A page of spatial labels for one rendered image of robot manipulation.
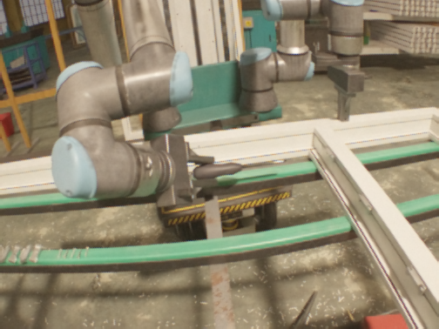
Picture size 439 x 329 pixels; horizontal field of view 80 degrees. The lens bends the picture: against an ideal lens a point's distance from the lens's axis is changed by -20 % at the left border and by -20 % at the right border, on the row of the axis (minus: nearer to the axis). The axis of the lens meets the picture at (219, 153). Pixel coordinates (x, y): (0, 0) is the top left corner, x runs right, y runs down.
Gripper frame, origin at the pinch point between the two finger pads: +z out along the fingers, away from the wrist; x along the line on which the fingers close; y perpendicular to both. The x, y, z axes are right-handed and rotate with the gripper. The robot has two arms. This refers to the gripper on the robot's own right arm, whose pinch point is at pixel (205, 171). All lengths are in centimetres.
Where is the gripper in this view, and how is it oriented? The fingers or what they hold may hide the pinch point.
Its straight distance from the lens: 69.1
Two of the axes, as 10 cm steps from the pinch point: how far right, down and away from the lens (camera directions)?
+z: 5.9, 0.5, 8.0
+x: -1.4, -9.8, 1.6
